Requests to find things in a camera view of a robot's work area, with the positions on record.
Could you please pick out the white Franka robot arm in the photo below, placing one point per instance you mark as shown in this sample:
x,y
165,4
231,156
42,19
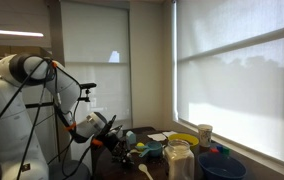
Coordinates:
x,y
2,133

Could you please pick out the blue block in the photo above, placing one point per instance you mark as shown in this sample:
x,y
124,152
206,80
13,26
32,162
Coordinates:
x,y
219,147

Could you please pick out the dark blue bowl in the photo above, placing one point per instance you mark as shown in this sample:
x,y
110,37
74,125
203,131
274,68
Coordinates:
x,y
222,168

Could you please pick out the white plastic spoon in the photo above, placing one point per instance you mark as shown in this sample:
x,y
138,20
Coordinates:
x,y
144,168

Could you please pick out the black camera stand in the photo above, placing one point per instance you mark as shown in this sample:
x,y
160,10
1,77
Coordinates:
x,y
88,86

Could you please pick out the glass jar of rice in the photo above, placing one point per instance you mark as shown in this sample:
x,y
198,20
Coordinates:
x,y
179,161

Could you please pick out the grey-blue chair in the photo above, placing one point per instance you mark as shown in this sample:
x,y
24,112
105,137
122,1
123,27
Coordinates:
x,y
60,170

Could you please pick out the narrow white roller blind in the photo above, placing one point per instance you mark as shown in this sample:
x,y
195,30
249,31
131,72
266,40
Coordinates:
x,y
95,33

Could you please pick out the red block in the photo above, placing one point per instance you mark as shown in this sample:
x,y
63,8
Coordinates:
x,y
214,150

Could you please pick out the patterned paper cup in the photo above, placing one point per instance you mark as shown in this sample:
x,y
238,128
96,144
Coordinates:
x,y
204,135

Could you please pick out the ceiling strip light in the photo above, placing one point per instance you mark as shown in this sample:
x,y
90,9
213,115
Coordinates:
x,y
12,32

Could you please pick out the large teal measuring cup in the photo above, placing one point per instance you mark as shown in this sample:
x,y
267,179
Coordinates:
x,y
155,149

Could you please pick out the yellow lemon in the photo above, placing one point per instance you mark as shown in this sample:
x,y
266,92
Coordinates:
x,y
140,146

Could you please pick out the green block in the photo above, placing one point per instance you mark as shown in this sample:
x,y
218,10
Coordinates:
x,y
226,151

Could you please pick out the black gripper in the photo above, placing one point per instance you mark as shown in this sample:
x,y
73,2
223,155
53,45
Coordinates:
x,y
112,138

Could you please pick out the white paper sheet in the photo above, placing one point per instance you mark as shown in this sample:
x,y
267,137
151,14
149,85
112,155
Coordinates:
x,y
169,134
157,137

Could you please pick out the wide white roller blind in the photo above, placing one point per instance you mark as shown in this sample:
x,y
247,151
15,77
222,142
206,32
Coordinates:
x,y
235,83

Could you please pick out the yellow bowl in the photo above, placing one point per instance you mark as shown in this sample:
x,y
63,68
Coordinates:
x,y
183,138

